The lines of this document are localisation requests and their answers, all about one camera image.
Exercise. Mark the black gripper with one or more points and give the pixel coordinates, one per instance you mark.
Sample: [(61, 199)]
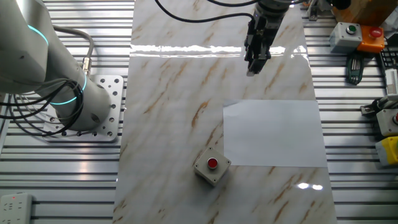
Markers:
[(264, 34)]

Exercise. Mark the white paper sheet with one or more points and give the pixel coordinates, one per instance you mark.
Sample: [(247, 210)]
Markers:
[(273, 133)]

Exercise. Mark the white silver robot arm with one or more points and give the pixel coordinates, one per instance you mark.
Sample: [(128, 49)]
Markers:
[(31, 56)]

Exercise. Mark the grey box with green button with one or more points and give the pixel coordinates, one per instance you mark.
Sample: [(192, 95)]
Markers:
[(342, 40)]

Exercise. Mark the green hex key set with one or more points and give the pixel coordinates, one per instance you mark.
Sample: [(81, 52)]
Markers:
[(354, 67)]

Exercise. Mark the marble pattern table mat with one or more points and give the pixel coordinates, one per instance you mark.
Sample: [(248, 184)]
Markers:
[(171, 124)]

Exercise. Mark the grey box with red button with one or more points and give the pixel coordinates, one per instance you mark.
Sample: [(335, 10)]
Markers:
[(212, 163)]

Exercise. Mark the orange box with red button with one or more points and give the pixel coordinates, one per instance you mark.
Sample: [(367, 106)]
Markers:
[(370, 43)]

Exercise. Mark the brown wooden box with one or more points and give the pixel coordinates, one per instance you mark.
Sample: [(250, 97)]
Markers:
[(363, 14)]

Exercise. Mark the black keyboard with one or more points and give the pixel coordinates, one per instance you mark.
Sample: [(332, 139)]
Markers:
[(390, 57)]

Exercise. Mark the grey ribbed device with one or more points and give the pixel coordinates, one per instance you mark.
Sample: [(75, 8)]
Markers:
[(392, 81)]

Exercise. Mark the pale box with red button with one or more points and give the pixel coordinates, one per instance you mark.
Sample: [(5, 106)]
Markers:
[(385, 123)]

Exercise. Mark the yellow button box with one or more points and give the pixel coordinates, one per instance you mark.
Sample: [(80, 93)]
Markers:
[(388, 152)]

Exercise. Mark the white power strip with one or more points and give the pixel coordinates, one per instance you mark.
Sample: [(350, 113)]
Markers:
[(15, 208)]

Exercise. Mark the metal clamp bracket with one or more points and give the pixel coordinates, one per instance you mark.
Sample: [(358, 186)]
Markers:
[(314, 12)]

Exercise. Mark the silver camera on mount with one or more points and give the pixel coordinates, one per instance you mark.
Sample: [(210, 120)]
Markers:
[(385, 102)]

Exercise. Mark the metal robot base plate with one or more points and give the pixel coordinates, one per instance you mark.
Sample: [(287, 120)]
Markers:
[(115, 93)]

